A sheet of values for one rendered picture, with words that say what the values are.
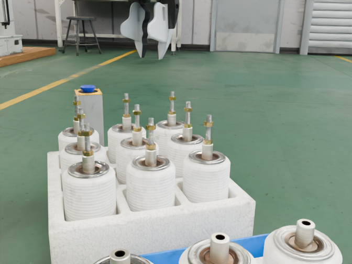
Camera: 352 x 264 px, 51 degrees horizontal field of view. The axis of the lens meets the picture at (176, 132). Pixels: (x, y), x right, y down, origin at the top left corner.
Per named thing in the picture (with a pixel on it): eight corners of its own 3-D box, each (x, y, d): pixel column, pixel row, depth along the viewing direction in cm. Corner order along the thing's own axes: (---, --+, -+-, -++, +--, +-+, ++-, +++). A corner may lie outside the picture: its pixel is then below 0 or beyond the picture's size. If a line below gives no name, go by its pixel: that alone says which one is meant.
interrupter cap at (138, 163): (138, 155, 77) (138, 152, 77) (174, 160, 75) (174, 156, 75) (125, 170, 70) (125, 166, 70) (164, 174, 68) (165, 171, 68)
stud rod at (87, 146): (91, 162, 69) (89, 122, 67) (90, 164, 68) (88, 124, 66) (86, 162, 69) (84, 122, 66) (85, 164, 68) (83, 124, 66)
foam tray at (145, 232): (56, 319, 67) (48, 232, 62) (52, 212, 102) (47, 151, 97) (249, 277, 79) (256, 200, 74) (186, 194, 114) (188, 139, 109)
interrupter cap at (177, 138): (189, 133, 92) (189, 130, 92) (210, 142, 86) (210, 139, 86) (164, 139, 87) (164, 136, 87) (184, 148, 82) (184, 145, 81)
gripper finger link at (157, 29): (142, 62, 61) (135, 3, 59) (163, 58, 66) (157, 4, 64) (157, 60, 60) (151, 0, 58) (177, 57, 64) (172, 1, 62)
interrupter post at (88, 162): (96, 168, 70) (95, 152, 69) (94, 174, 68) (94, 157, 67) (83, 168, 70) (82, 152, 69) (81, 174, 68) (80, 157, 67)
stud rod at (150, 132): (147, 155, 72) (147, 118, 70) (151, 154, 73) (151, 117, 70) (150, 157, 71) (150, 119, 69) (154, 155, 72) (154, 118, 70)
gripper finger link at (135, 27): (112, 55, 65) (117, 0, 61) (134, 53, 69) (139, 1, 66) (125, 59, 63) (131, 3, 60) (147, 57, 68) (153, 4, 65)
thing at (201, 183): (182, 248, 77) (185, 166, 71) (179, 222, 86) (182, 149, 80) (228, 247, 77) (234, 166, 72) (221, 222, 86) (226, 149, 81)
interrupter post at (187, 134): (187, 138, 88) (188, 124, 87) (194, 141, 87) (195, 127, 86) (179, 140, 87) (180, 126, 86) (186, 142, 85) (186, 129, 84)
